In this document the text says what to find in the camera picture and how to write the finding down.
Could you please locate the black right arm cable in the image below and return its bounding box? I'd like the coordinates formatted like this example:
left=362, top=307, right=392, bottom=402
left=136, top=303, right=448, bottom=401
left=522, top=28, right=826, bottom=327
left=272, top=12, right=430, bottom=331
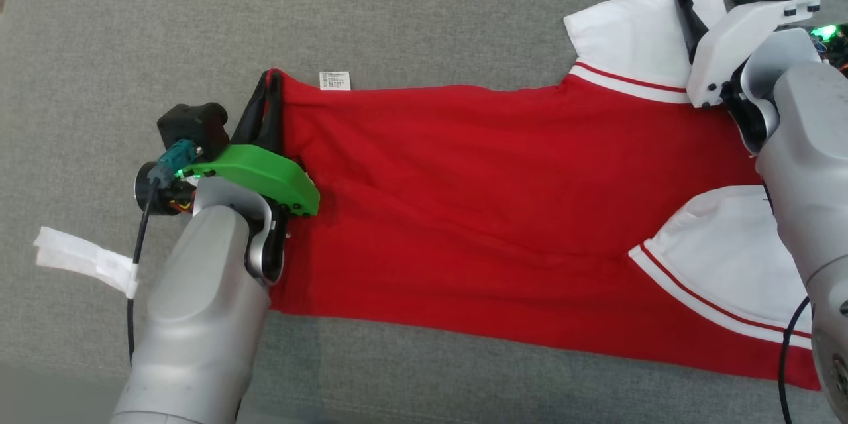
left=778, top=0, right=848, bottom=424

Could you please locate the white tape tag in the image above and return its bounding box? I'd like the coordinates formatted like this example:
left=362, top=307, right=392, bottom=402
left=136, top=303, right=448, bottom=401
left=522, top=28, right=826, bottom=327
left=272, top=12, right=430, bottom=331
left=33, top=225, right=141, bottom=300

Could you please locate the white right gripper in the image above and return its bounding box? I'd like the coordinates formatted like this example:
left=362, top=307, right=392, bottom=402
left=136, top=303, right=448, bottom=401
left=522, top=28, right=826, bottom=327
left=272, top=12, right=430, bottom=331
left=674, top=0, right=826, bottom=111

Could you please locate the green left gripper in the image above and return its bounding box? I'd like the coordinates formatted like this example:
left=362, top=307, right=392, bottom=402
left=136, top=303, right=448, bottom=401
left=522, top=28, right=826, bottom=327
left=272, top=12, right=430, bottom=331
left=178, top=69, right=321, bottom=218

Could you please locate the red white-sleeved shirt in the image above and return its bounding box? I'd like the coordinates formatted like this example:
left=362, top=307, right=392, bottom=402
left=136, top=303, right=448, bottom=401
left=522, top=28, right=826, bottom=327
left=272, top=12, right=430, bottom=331
left=265, top=0, right=823, bottom=390

